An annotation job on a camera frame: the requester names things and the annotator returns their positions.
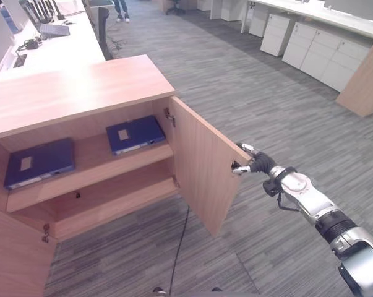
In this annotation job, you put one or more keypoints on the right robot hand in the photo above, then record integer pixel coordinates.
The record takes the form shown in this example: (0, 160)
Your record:
(260, 162)

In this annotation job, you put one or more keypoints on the wooden cabinet door with hinges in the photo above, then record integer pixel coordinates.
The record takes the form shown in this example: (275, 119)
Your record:
(204, 161)

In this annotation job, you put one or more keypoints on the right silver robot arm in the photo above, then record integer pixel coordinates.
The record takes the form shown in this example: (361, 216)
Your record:
(325, 213)

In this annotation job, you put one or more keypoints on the blue folder with label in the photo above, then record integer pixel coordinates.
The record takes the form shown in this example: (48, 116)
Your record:
(135, 135)
(41, 163)

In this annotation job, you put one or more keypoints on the wooden cabinet shelf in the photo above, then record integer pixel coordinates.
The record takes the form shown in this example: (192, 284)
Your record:
(90, 173)

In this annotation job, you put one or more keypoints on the wooden office cabinet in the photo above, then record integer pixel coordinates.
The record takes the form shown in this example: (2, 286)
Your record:
(65, 123)

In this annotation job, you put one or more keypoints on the wooden side panel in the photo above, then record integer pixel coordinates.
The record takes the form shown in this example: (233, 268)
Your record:
(364, 80)

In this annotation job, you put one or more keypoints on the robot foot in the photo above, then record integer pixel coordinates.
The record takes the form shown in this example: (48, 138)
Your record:
(216, 289)
(159, 291)

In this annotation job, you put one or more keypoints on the long white desk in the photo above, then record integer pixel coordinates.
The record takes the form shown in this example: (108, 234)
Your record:
(47, 43)
(316, 14)

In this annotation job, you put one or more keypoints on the person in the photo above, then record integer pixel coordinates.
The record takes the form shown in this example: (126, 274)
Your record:
(122, 10)

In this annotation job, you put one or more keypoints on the black stand rack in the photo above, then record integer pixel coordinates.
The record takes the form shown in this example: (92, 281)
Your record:
(45, 10)

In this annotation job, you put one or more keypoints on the white drawer pedestal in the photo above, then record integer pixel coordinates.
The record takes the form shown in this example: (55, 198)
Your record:
(274, 34)
(303, 46)
(232, 10)
(341, 63)
(256, 22)

